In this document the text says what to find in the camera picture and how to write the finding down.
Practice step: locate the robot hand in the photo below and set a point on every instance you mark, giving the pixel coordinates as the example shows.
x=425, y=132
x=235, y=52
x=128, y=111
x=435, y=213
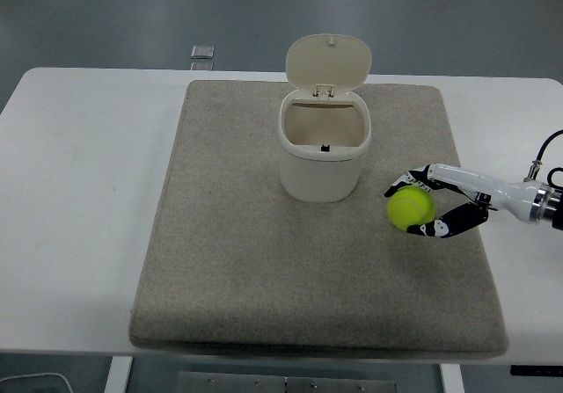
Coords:
x=475, y=191

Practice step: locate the grey metal plate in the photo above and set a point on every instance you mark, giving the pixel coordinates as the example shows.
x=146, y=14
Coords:
x=286, y=382

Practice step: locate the white table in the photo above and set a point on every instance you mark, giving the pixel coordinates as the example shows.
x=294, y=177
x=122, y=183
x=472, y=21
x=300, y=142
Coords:
x=79, y=199

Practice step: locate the yellow-green tennis ball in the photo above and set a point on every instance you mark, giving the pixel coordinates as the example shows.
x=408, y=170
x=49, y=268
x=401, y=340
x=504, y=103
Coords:
x=409, y=208

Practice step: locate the beige fabric mat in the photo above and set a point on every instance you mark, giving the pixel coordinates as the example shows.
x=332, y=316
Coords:
x=308, y=252

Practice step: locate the cream lidded bin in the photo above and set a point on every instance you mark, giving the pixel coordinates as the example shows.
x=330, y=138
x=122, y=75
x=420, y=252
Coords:
x=325, y=120

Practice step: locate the silver floor plate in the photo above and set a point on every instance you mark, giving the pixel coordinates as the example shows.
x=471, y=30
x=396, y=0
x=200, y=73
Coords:
x=202, y=66
x=202, y=51

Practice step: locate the black table control panel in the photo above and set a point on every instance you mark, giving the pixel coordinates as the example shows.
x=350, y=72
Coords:
x=536, y=370

